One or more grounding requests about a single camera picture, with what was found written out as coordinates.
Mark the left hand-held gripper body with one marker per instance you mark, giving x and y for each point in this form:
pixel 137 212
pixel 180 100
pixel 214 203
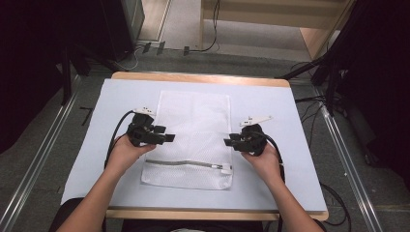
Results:
pixel 141 132

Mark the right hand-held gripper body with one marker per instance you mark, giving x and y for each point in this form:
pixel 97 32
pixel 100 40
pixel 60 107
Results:
pixel 253 140

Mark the white mesh laundry bag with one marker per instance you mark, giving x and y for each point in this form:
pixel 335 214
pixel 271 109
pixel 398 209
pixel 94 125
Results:
pixel 193 116

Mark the person's right hand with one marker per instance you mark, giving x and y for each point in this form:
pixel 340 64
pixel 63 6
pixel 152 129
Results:
pixel 266 164

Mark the person's left hand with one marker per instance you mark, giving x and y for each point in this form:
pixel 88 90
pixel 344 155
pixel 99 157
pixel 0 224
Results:
pixel 124 156

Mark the pale blue table mat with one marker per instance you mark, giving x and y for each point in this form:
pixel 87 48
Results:
pixel 283 180

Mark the person's dark clothing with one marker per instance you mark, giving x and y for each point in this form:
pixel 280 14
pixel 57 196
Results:
pixel 193 226

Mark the black metal stand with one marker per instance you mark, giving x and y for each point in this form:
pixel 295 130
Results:
pixel 66 77
pixel 309 67

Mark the black cabinet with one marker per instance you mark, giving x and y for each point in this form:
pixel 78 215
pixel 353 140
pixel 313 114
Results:
pixel 124 25

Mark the light wooden shelf unit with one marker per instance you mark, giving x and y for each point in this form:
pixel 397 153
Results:
pixel 274 16

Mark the metal floor rail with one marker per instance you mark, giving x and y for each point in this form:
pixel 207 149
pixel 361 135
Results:
pixel 35 158
pixel 351 167

